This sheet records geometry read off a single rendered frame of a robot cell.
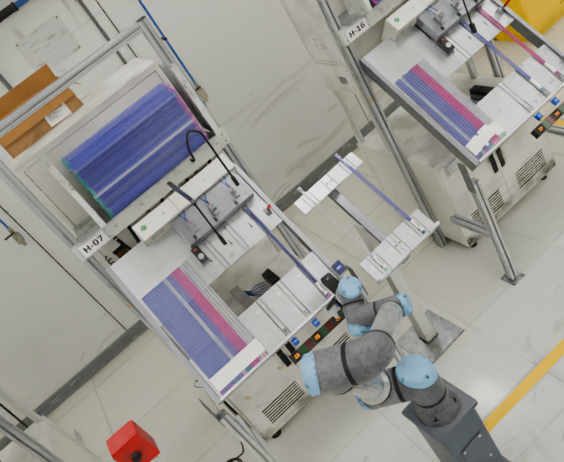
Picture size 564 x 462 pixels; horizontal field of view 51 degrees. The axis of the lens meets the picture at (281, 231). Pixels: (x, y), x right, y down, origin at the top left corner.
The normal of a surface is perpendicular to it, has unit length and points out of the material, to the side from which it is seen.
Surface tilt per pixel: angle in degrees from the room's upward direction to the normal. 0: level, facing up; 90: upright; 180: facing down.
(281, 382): 90
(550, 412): 0
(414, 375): 7
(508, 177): 90
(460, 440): 90
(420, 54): 44
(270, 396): 90
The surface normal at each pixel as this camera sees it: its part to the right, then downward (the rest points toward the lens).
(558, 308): -0.48, -0.70
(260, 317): -0.01, -0.29
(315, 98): 0.47, 0.30
